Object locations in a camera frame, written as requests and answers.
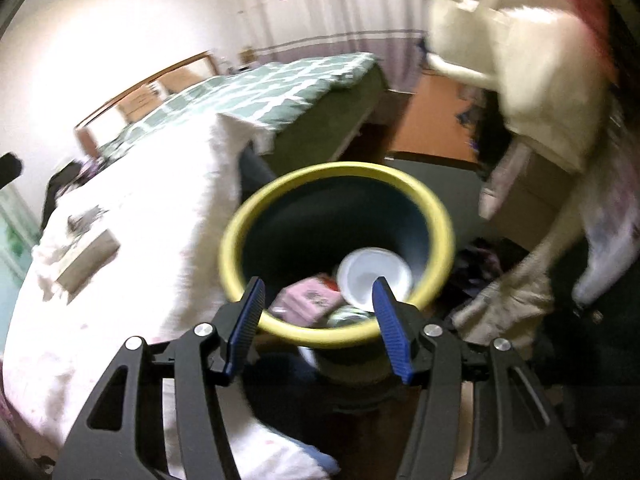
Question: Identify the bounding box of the dark clothes heap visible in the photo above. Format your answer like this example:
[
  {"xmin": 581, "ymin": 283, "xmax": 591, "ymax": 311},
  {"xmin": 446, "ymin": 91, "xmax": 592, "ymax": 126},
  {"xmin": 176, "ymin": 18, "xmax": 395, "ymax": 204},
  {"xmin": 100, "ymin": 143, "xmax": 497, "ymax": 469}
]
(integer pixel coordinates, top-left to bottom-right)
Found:
[{"xmin": 42, "ymin": 157, "xmax": 101, "ymax": 226}]

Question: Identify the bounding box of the pink packet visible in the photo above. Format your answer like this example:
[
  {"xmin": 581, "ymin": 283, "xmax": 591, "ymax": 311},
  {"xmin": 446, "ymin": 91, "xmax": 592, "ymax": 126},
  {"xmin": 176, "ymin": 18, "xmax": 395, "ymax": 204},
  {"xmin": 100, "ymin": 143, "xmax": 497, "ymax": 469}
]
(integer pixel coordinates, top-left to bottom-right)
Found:
[{"xmin": 272, "ymin": 274, "xmax": 343, "ymax": 323}]

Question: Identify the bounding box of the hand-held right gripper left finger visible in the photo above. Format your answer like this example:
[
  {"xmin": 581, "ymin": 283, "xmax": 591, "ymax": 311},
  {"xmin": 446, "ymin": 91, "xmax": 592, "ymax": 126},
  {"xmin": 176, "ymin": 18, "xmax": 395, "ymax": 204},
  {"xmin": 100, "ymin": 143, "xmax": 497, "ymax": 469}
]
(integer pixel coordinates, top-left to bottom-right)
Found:
[{"xmin": 52, "ymin": 276, "xmax": 266, "ymax": 480}]

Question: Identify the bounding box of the sliding glass door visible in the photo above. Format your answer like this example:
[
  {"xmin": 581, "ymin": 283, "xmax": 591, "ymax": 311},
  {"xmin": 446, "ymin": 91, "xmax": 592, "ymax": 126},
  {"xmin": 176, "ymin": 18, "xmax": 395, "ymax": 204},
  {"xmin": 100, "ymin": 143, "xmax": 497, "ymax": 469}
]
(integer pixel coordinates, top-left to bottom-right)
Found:
[{"xmin": 0, "ymin": 185, "xmax": 41, "ymax": 281}]

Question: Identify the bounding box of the round grey stool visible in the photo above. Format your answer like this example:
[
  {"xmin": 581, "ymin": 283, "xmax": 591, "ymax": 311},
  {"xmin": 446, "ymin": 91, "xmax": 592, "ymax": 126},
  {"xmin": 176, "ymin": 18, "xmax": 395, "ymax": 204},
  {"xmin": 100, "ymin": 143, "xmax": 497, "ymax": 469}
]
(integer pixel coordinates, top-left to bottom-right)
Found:
[{"xmin": 300, "ymin": 347, "xmax": 431, "ymax": 411}]

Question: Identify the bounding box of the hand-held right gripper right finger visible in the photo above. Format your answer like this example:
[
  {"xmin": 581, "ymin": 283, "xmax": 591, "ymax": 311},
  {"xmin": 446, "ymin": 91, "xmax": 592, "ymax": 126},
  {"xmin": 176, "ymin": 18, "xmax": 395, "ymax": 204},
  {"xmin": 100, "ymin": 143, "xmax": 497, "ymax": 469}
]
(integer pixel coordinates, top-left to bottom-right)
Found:
[{"xmin": 371, "ymin": 276, "xmax": 583, "ymax": 480}]

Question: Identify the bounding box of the brown pillow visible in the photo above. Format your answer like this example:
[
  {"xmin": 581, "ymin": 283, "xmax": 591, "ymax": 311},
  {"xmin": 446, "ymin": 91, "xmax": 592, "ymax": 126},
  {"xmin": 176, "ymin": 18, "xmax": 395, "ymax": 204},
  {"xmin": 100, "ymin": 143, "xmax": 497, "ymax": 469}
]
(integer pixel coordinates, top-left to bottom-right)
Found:
[{"xmin": 122, "ymin": 85, "xmax": 166, "ymax": 121}]

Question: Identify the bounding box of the yellow rimmed dark bin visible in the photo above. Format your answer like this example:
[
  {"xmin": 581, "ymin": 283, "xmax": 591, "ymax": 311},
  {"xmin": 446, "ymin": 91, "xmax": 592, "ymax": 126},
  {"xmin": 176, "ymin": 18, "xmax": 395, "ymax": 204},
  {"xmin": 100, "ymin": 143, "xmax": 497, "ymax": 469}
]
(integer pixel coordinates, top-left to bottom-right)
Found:
[{"xmin": 220, "ymin": 161, "xmax": 456, "ymax": 386}]

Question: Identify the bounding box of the cream puffer jacket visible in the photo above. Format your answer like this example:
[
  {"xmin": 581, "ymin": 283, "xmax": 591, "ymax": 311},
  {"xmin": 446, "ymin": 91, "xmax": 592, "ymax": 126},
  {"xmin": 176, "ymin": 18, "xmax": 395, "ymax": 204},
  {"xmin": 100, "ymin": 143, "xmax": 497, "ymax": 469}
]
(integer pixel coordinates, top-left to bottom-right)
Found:
[{"xmin": 425, "ymin": 0, "xmax": 616, "ymax": 176}]

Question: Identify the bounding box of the white dotted tablecloth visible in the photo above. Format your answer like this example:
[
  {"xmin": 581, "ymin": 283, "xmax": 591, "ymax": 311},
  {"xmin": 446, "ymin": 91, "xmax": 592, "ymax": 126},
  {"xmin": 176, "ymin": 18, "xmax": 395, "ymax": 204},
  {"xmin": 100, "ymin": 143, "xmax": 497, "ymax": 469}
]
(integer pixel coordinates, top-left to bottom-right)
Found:
[{"xmin": 0, "ymin": 112, "xmax": 341, "ymax": 480}]

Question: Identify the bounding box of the pale hanging garment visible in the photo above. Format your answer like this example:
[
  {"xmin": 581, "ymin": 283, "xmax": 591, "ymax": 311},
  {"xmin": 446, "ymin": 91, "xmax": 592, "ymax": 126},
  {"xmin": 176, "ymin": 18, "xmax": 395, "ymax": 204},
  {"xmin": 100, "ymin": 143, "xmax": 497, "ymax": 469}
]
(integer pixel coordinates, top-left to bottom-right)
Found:
[{"xmin": 450, "ymin": 250, "xmax": 556, "ymax": 346}]

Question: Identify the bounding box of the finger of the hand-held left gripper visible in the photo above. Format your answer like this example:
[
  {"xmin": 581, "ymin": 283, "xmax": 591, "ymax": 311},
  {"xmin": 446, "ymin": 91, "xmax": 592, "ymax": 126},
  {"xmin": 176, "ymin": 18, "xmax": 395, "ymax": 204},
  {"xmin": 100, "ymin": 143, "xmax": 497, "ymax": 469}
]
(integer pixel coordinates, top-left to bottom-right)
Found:
[{"xmin": 0, "ymin": 152, "xmax": 25, "ymax": 188}]

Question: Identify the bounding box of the green checked duvet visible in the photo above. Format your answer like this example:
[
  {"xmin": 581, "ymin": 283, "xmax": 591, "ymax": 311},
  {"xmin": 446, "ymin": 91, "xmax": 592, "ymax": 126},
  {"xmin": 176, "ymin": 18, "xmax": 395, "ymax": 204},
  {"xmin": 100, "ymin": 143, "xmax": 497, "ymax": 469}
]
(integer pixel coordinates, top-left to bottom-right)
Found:
[{"xmin": 97, "ymin": 52, "xmax": 378, "ymax": 161}]

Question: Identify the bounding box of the pale pink curtain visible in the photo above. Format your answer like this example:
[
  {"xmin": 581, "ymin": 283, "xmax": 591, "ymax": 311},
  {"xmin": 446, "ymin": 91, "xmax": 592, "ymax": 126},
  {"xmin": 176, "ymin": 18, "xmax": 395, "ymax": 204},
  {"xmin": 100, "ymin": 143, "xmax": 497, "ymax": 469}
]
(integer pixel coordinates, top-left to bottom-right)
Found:
[{"xmin": 215, "ymin": 0, "xmax": 436, "ymax": 93}]

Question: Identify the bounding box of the wooden bed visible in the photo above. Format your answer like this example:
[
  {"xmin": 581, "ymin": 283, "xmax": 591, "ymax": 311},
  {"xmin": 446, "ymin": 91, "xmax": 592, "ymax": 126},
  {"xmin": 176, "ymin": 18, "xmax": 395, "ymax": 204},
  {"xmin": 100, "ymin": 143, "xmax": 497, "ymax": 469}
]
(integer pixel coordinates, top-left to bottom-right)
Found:
[{"xmin": 74, "ymin": 50, "xmax": 388, "ymax": 176}]

